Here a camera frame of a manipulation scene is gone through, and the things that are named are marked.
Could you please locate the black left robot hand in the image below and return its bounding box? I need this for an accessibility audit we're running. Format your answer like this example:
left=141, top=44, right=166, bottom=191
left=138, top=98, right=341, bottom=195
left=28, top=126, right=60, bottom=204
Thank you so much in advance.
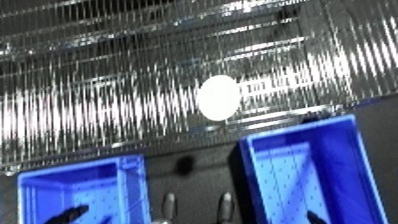
left=42, top=204, right=91, bottom=224

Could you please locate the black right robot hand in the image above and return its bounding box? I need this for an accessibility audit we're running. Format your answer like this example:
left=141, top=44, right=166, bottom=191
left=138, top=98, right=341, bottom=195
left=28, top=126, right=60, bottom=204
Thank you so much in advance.
left=305, top=210, right=327, bottom=224

